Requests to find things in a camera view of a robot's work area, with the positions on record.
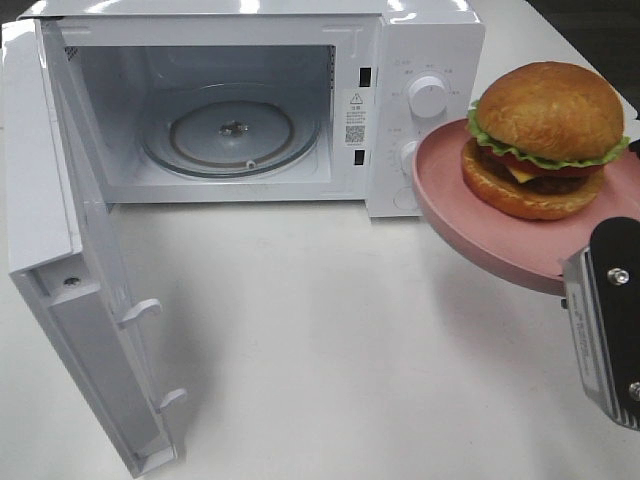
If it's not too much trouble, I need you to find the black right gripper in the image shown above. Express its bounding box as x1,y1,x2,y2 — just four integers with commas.
629,140,640,155

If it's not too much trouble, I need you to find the burger with lettuce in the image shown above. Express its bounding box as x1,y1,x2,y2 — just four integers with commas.
461,61,630,221

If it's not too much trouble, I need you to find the pink round plate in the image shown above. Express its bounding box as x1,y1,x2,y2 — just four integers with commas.
412,119,639,296

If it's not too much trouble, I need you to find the white microwave knob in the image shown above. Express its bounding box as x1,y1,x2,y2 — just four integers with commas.
399,141,418,176
407,73,448,119

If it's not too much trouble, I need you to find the white round door button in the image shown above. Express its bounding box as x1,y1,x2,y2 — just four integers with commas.
393,187,418,211

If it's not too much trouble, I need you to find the white microwave door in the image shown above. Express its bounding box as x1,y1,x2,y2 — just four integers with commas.
2,19,184,477

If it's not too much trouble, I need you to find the white warning label sticker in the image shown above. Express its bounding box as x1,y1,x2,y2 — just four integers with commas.
341,87,370,147

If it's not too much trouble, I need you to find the white microwave oven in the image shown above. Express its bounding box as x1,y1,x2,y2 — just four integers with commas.
24,1,485,217

